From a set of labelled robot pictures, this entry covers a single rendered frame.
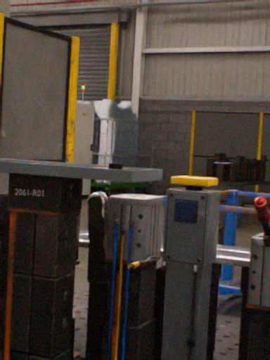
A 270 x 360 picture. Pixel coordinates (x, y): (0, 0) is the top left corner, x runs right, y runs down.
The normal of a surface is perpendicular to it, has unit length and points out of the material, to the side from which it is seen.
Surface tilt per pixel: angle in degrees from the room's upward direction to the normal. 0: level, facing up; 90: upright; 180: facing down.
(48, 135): 91
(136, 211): 90
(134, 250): 90
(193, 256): 90
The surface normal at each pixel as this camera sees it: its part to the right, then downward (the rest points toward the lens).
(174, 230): -0.37, 0.03
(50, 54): 0.89, 0.06
